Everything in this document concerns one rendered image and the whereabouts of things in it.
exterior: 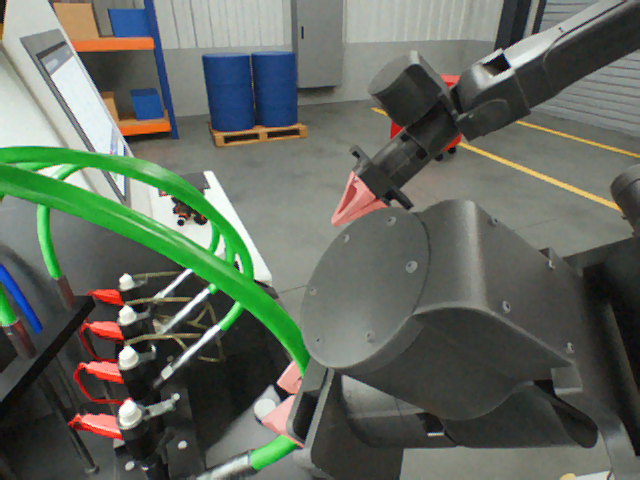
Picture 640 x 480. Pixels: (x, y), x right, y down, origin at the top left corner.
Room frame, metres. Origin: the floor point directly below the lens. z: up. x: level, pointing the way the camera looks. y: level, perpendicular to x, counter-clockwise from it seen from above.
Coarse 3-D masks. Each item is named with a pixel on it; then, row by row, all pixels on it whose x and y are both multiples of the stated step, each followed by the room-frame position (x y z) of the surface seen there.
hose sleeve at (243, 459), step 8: (240, 456) 0.17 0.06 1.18; (248, 456) 0.17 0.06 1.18; (224, 464) 0.17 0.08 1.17; (232, 464) 0.17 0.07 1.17; (240, 464) 0.16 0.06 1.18; (248, 464) 0.16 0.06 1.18; (200, 472) 0.17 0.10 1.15; (208, 472) 0.17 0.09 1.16; (216, 472) 0.16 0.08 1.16; (224, 472) 0.16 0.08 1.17; (232, 472) 0.16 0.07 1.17; (240, 472) 0.16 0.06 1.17; (248, 472) 0.16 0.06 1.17; (256, 472) 0.16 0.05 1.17
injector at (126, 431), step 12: (144, 408) 0.25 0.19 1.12; (120, 432) 0.23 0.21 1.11; (132, 432) 0.23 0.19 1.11; (144, 432) 0.24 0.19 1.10; (168, 432) 0.25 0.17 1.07; (132, 444) 0.23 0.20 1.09; (144, 444) 0.23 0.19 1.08; (156, 444) 0.24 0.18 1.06; (132, 456) 0.23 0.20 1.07; (144, 456) 0.23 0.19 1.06; (156, 456) 0.24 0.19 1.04; (144, 468) 0.23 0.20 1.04; (156, 468) 0.24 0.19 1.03
